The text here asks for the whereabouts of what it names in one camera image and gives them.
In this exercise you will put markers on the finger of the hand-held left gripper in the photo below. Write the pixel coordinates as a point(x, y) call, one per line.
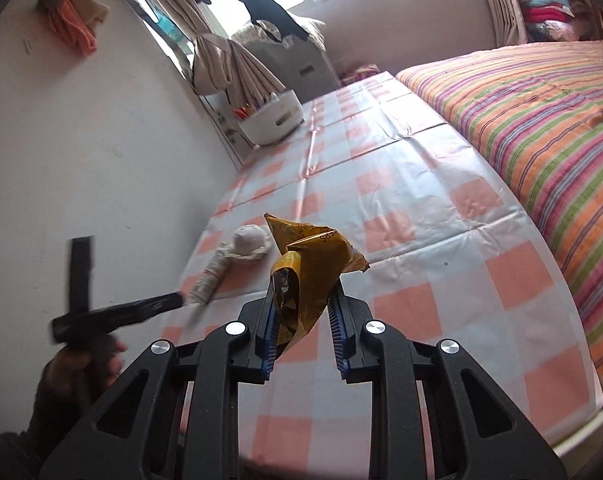
point(159, 304)

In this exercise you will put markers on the black hanging garment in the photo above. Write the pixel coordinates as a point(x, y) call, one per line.
point(269, 7)

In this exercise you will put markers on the white plastic cabinet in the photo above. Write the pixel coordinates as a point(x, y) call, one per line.
point(306, 62)

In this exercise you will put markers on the striped beige curtain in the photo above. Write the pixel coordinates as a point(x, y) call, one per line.
point(504, 0)
point(216, 65)

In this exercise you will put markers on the white plastic basket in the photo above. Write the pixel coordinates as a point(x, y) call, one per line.
point(274, 120)

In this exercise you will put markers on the striped bed sheet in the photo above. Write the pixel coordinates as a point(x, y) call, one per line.
point(546, 125)

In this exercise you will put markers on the yellow snack wrapper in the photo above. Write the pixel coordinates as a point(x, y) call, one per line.
point(311, 270)

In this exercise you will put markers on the person's left forearm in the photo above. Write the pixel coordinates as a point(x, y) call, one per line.
point(36, 440)

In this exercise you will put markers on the red patterned cloth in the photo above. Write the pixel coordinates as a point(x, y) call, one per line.
point(359, 74)

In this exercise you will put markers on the orange and beige rags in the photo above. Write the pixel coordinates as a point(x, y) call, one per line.
point(76, 17)

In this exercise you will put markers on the pink checkered tablecloth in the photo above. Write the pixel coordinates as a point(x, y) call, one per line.
point(421, 240)

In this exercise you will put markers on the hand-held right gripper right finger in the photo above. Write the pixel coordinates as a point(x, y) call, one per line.
point(339, 342)

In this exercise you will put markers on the stack of folded blankets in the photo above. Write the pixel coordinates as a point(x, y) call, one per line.
point(546, 5)

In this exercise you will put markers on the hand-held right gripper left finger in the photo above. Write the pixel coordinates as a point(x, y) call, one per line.
point(267, 342)

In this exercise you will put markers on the person's left hand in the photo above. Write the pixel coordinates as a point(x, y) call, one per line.
point(71, 375)

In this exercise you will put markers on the crumpled white tissue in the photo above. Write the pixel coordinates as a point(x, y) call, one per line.
point(251, 241)

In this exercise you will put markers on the printed paper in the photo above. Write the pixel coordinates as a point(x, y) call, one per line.
point(211, 275)

